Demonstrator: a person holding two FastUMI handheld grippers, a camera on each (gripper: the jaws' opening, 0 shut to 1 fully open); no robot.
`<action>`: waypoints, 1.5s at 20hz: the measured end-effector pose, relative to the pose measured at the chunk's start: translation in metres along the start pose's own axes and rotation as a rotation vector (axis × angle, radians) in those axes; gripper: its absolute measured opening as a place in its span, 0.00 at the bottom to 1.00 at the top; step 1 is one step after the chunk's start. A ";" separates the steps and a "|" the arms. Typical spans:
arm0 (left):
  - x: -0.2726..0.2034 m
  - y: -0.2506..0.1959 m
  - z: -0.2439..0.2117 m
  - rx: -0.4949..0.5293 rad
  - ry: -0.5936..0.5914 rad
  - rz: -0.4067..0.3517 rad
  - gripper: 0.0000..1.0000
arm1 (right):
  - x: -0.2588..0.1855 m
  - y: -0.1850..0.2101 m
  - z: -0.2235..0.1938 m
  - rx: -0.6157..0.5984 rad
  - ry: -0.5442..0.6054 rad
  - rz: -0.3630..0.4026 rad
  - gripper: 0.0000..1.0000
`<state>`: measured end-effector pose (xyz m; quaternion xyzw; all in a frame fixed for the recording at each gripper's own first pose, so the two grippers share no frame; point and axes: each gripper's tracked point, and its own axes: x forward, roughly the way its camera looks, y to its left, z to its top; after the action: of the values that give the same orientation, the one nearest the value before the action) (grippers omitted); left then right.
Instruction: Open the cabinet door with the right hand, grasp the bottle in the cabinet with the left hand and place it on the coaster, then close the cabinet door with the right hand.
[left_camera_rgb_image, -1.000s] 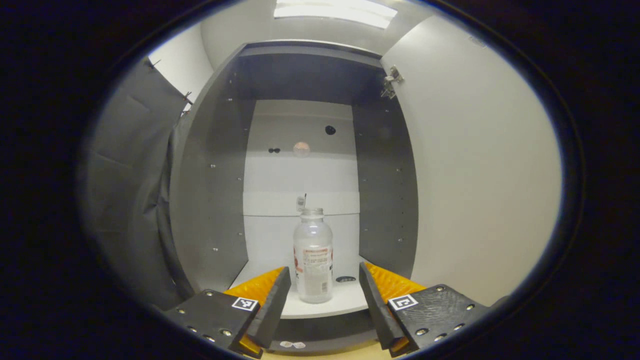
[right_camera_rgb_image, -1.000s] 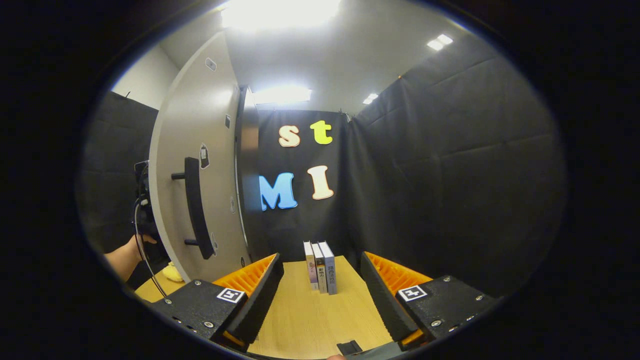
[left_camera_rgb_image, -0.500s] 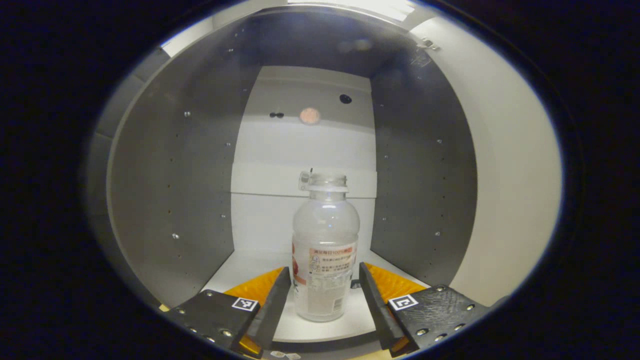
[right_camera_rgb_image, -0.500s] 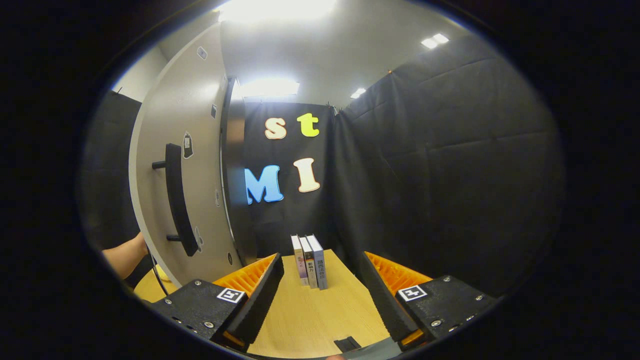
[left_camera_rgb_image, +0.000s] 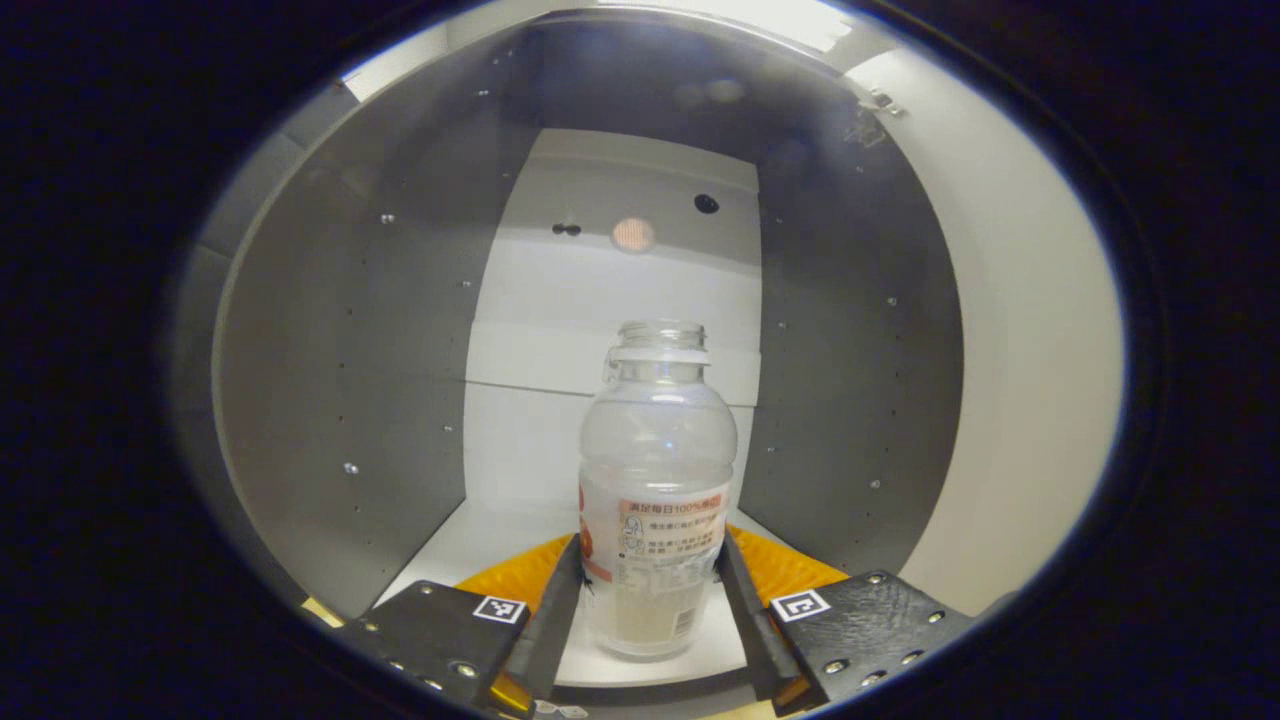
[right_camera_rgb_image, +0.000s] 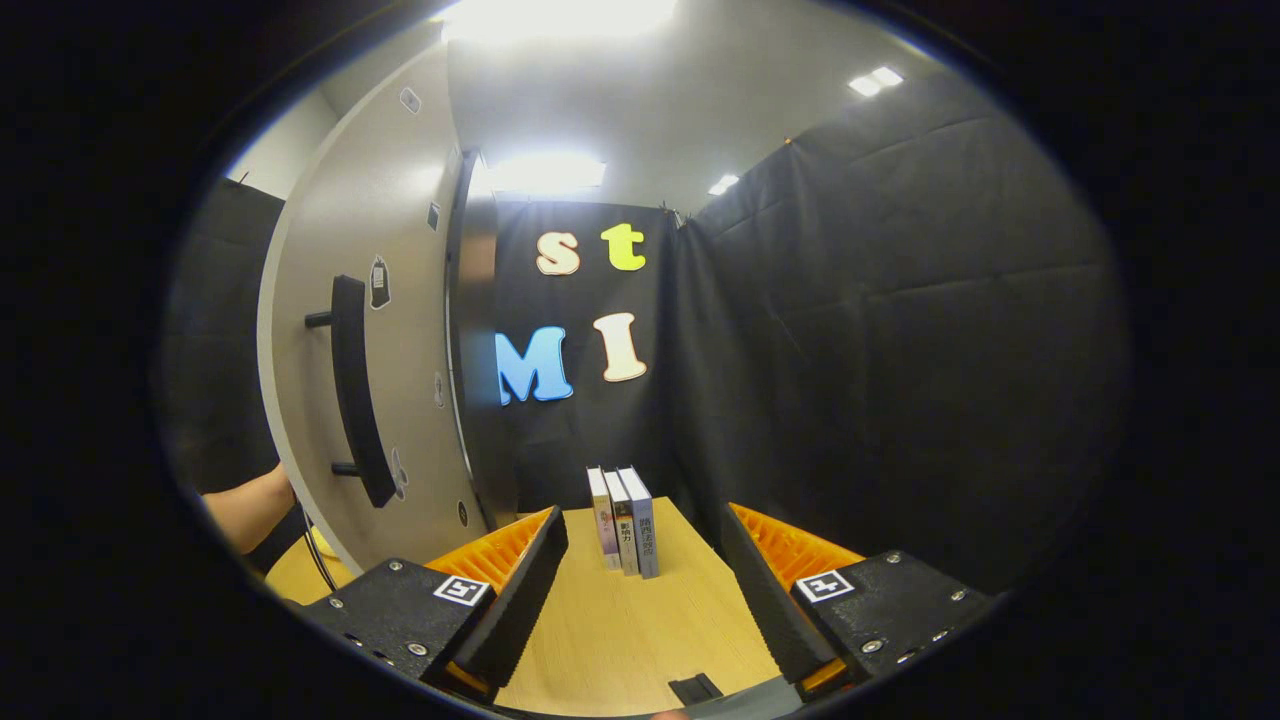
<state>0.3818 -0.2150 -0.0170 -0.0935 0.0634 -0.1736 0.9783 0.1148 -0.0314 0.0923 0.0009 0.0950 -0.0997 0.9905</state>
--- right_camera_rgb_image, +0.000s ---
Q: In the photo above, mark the pink cover book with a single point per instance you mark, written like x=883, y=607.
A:
x=603, y=520

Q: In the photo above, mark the black backdrop cloth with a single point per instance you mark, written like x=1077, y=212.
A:
x=900, y=350

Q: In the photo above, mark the white cabinet door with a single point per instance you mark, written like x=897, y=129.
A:
x=400, y=250

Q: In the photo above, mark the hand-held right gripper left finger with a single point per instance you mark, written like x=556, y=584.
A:
x=520, y=600

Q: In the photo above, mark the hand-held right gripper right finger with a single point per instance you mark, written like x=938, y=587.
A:
x=765, y=610

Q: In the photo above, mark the blue grey book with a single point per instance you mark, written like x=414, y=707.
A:
x=643, y=525

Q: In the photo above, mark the dark spine book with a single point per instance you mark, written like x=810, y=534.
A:
x=623, y=530

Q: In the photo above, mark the ceiling light panel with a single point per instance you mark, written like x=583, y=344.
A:
x=545, y=173
x=876, y=81
x=724, y=185
x=560, y=15

